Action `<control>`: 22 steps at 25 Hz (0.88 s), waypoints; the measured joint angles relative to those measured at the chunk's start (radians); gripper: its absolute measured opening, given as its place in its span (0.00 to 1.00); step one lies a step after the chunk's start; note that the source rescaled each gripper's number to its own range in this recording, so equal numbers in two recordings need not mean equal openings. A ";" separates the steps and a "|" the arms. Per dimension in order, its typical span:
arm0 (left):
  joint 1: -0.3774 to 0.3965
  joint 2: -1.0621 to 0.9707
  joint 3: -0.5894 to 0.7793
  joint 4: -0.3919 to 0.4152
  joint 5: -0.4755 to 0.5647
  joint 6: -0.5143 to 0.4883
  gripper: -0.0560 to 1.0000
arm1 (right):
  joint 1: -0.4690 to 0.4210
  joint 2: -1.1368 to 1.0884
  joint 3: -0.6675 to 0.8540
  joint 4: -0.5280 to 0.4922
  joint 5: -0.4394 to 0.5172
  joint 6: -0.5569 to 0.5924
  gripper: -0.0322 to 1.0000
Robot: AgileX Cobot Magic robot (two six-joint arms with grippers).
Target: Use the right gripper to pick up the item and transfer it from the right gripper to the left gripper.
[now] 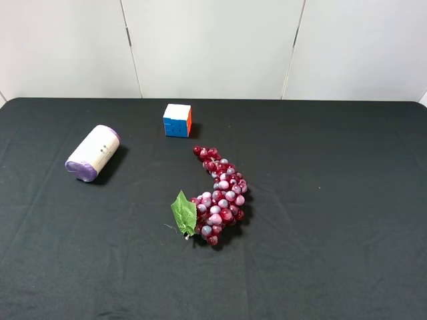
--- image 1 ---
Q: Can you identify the purple bag roll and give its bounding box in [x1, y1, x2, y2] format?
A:
[65, 125, 120, 183]

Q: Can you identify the black tablecloth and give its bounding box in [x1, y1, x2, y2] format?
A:
[1, 98, 426, 319]

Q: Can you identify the colourful puzzle cube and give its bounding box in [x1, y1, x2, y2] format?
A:
[163, 104, 192, 138]

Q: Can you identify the red artificial grape bunch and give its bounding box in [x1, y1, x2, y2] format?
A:
[171, 145, 248, 246]

